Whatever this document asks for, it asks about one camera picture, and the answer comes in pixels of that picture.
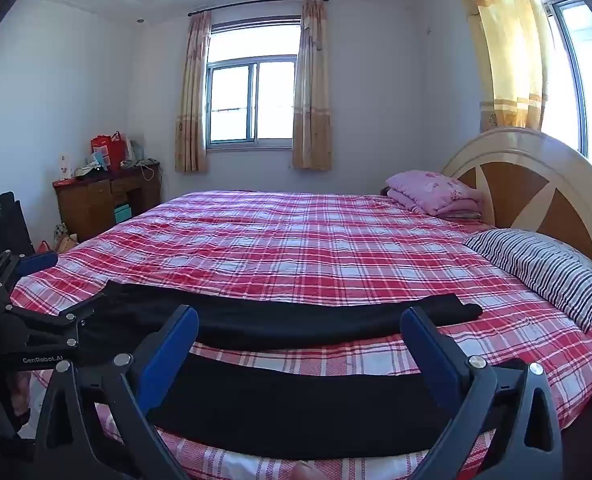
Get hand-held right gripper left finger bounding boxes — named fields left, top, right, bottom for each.
left=33, top=304, right=200, bottom=480

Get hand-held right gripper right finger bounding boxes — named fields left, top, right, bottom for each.
left=400, top=305, right=565, bottom=480

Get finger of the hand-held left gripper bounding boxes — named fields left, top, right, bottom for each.
left=0, top=250, right=59, bottom=312
left=4, top=293, right=107, bottom=346

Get black pants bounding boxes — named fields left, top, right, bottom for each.
left=76, top=280, right=485, bottom=462

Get patterned bags on floor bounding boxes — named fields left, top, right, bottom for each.
left=34, top=222, right=80, bottom=257

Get black chair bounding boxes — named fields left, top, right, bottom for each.
left=0, top=185, right=34, bottom=273

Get brown wooden desk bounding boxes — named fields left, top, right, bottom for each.
left=52, top=160, right=162, bottom=244

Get red gift bag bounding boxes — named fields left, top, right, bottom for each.
left=90, top=131, right=128, bottom=164

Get striped pillow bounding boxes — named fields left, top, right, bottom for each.
left=463, top=228, right=592, bottom=334

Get pink folded quilt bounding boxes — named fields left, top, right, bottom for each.
left=385, top=170, right=485, bottom=221

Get red plaid bed sheet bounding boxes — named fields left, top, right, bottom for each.
left=10, top=190, right=592, bottom=480

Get wooden bed headboard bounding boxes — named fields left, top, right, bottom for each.
left=441, top=127, right=592, bottom=281

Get beige floral curtain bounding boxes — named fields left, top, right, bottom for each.
left=174, top=10, right=212, bottom=174
left=291, top=0, right=333, bottom=171

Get sliding glass window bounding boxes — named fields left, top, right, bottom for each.
left=206, top=19, right=303, bottom=149

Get yellow patterned curtain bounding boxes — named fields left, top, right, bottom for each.
left=448, top=0, right=550, bottom=134

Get large side window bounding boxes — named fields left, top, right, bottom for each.
left=540, top=0, right=592, bottom=162

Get black curtain rod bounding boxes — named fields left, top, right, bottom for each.
left=187, top=0, right=331, bottom=17

